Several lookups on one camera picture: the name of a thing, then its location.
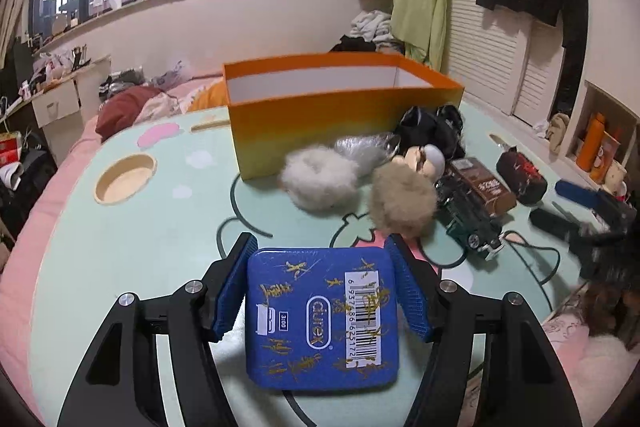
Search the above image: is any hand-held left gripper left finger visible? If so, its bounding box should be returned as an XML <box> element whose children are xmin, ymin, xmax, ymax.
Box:
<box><xmin>57</xmin><ymin>232</ymin><xmax>258</xmax><ymax>427</ymax></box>

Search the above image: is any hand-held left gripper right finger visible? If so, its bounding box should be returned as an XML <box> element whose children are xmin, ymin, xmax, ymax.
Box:
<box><xmin>384</xmin><ymin>233</ymin><xmax>583</xmax><ymax>427</ymax></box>

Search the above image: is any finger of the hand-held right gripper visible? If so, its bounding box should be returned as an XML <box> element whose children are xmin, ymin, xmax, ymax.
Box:
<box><xmin>529</xmin><ymin>204</ymin><xmax>626</xmax><ymax>253</ymax></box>
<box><xmin>555</xmin><ymin>179</ymin><xmax>640</xmax><ymax>228</ymax></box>

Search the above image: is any dark red pouch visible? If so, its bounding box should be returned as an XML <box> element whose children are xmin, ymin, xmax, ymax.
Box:
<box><xmin>496</xmin><ymin>146</ymin><xmax>549</xmax><ymax>206</ymax></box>

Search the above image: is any blue tin box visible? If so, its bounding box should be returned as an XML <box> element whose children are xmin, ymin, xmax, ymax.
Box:
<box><xmin>243</xmin><ymin>247</ymin><xmax>401</xmax><ymax>392</ymax></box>

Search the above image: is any brown drink carton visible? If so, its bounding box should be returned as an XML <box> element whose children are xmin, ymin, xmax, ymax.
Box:
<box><xmin>447</xmin><ymin>157</ymin><xmax>517</xmax><ymax>215</ymax></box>

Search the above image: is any green toy car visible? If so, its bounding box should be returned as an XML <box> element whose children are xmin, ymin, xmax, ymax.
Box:
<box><xmin>435</xmin><ymin>177</ymin><xmax>505</xmax><ymax>262</ymax></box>

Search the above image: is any beige fluffy ball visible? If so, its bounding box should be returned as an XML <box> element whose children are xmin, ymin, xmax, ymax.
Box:
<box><xmin>368</xmin><ymin>163</ymin><xmax>438</xmax><ymax>238</ymax></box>

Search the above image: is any doll figure keychain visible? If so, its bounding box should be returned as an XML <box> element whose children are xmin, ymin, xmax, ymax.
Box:
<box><xmin>392</xmin><ymin>143</ymin><xmax>446</xmax><ymax>180</ymax></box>

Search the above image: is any white fluffy ball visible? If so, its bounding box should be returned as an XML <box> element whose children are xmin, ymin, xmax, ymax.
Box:
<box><xmin>279</xmin><ymin>146</ymin><xmax>358</xmax><ymax>212</ymax></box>

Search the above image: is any silver plastic bag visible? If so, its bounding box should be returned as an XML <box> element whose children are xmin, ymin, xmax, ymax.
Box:
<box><xmin>334</xmin><ymin>132</ymin><xmax>401</xmax><ymax>170</ymax></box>

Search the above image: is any black plastic bag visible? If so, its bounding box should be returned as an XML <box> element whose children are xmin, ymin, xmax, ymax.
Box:
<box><xmin>397</xmin><ymin>104</ymin><xmax>467</xmax><ymax>160</ymax></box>

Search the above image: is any orange cardboard box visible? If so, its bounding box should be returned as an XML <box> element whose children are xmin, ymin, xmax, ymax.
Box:
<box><xmin>222</xmin><ymin>53</ymin><xmax>466</xmax><ymax>181</ymax></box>

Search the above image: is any cartoon printed desktop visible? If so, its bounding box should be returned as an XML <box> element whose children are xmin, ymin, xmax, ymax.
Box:
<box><xmin>27</xmin><ymin>99</ymin><xmax>601</xmax><ymax>427</ymax></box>

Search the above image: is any orange bottle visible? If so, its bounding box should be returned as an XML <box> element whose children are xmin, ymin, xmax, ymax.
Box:
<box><xmin>576</xmin><ymin>113</ymin><xmax>607</xmax><ymax>172</ymax></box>

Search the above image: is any white louvered closet door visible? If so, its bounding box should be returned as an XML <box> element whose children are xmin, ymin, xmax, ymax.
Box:
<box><xmin>442</xmin><ymin>0</ymin><xmax>566</xmax><ymax>128</ymax></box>

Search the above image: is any orange cloth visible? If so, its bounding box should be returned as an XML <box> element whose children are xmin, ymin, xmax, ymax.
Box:
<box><xmin>187</xmin><ymin>79</ymin><xmax>231</xmax><ymax>112</ymax></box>

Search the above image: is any dark red cloth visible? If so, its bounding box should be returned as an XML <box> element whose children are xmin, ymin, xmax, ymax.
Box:
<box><xmin>95</xmin><ymin>86</ymin><xmax>166</xmax><ymax>142</ymax></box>

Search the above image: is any white drawer cabinet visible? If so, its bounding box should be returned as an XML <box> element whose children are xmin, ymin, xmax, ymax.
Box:
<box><xmin>30</xmin><ymin>55</ymin><xmax>112</xmax><ymax>128</ymax></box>

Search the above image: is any pile of black clothes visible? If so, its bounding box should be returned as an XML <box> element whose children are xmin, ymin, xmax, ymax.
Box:
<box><xmin>330</xmin><ymin>34</ymin><xmax>406</xmax><ymax>55</ymax></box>

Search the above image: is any red cardboard box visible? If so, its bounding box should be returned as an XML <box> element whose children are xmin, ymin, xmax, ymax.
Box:
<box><xmin>0</xmin><ymin>132</ymin><xmax>23</xmax><ymax>165</ymax></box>

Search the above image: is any pile of white clothes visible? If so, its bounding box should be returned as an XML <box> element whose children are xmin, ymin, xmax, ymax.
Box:
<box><xmin>349</xmin><ymin>10</ymin><xmax>401</xmax><ymax>42</ymax></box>

